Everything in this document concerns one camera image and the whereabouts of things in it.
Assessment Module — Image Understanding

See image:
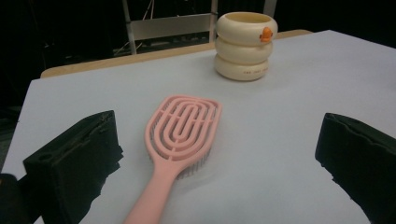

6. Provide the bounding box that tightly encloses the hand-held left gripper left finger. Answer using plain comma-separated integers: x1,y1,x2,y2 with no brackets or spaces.
22,110,124,224

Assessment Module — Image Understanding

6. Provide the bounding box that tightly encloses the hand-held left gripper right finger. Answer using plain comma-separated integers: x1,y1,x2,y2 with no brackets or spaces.
315,112,396,224

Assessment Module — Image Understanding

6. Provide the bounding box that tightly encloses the pink hairbrush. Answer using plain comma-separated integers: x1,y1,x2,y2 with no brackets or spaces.
122,94,223,224

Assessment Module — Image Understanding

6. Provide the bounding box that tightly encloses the cream ringed holder cup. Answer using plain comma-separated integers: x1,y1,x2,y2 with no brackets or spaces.
213,11,279,82

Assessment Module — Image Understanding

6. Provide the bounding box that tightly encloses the white table mat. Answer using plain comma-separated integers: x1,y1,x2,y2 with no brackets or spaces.
0,29,396,224

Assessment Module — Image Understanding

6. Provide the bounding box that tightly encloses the white metal stand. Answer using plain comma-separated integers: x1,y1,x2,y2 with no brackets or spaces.
120,0,278,55

